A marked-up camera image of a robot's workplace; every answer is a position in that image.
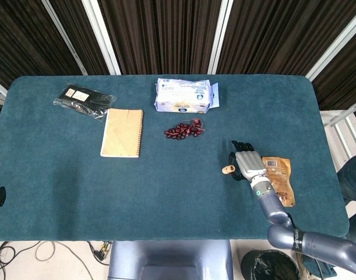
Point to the dark brown pleated curtain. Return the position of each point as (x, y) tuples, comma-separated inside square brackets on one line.
[(166, 35)]

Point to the aluminium frame rack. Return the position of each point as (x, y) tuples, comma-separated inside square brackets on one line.
[(341, 137)]

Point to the spiral-bound yellow notebook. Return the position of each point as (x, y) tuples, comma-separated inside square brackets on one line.
[(122, 134)]

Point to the teal table cloth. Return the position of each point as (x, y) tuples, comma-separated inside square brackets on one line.
[(107, 189)]

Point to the black trash bin with bag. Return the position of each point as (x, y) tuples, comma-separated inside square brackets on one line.
[(268, 266)]

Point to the black item in plastic bag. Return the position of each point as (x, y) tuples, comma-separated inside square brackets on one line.
[(87, 100)]

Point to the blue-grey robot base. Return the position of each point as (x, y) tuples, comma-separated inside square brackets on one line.
[(172, 259)]

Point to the white frame post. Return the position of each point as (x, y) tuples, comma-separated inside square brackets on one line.
[(220, 35), (335, 46), (63, 35), (101, 35)]

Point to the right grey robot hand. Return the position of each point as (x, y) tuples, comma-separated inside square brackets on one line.
[(250, 163)]

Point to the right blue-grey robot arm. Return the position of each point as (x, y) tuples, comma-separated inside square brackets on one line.
[(317, 242)]

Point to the brown spout pouch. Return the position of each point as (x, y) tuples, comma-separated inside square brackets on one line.
[(282, 178)]

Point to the person in teal trousers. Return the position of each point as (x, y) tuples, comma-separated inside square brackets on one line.
[(352, 181)]

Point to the white purple tissue pack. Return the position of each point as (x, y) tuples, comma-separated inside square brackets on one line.
[(180, 93)]

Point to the bunch of dark red grapes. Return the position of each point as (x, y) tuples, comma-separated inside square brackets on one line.
[(180, 131)]

